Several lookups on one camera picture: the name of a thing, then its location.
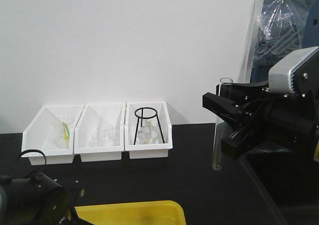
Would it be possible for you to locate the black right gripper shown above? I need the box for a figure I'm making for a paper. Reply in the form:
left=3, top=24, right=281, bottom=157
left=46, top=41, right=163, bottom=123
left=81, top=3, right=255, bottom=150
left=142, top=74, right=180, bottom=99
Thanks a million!
left=202, top=81, right=319, bottom=160

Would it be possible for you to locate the tall clear test tube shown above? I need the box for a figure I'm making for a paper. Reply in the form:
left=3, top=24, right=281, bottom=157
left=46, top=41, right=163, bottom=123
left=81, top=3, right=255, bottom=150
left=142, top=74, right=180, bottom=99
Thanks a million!
left=212, top=77, right=233, bottom=171

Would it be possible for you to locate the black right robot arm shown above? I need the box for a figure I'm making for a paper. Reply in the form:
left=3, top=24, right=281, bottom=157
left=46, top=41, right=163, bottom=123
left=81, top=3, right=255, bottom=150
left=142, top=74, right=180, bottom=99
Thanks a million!
left=202, top=81, right=319, bottom=160

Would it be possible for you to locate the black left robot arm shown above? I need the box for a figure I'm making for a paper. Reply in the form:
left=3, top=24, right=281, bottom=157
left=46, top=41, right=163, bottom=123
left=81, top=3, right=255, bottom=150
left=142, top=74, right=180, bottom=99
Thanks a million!
left=0, top=149, right=90, bottom=225

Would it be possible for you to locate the yellow plastic tray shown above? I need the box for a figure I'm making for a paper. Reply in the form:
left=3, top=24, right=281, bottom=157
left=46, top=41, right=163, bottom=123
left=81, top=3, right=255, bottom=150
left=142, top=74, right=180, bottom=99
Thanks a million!
left=75, top=200, right=186, bottom=225

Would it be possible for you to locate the black lab sink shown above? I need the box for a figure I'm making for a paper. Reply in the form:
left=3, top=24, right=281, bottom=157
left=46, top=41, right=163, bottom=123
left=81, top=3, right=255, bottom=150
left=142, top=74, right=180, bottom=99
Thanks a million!
left=239, top=142, right=319, bottom=225

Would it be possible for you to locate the white bin right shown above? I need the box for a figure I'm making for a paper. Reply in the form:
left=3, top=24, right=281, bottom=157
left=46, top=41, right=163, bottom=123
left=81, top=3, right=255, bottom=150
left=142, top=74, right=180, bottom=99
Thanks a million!
left=124, top=101, right=173, bottom=159

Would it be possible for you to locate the white bin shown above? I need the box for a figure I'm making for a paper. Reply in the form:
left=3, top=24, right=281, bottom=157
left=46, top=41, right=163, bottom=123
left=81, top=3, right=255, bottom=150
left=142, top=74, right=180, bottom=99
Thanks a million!
left=21, top=105, right=84, bottom=165
left=124, top=101, right=173, bottom=159
left=74, top=103, right=126, bottom=162

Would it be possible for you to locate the round glass flask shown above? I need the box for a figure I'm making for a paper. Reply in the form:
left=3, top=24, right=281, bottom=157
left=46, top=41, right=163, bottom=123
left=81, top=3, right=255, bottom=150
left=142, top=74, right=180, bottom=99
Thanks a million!
left=137, top=120, right=159, bottom=144

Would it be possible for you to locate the clear plastic bag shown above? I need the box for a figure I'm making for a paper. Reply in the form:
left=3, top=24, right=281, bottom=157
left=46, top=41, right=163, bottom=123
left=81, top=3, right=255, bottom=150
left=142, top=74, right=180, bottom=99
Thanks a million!
left=252, top=0, right=315, bottom=70

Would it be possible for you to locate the white bin middle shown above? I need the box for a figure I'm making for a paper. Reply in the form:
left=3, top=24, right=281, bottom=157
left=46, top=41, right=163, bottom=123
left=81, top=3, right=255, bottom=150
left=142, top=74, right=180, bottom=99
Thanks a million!
left=74, top=103, right=126, bottom=162

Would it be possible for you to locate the small clear beaker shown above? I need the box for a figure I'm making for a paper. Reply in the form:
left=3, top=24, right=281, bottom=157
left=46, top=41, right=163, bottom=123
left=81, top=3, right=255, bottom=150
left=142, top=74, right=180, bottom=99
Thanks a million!
left=91, top=128, right=114, bottom=147

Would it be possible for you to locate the glass beaker with yellow stick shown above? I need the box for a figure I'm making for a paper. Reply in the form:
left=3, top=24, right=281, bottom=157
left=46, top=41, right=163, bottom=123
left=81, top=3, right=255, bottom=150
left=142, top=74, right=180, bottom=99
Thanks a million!
left=51, top=114, right=74, bottom=149

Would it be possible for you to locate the white bin left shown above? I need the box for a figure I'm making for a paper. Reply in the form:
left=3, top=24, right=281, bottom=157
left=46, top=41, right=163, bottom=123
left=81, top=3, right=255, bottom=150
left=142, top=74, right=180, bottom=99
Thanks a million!
left=21, top=105, right=84, bottom=165

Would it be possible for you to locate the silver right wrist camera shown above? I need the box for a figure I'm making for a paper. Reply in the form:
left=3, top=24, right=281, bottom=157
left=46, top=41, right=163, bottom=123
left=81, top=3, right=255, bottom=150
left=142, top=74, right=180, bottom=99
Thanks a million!
left=268, top=46, right=319, bottom=94

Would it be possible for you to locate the black wire tripod stand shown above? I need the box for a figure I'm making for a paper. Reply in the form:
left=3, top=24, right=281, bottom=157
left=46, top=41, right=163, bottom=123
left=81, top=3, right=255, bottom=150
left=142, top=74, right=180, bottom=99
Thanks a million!
left=134, top=107, right=165, bottom=145

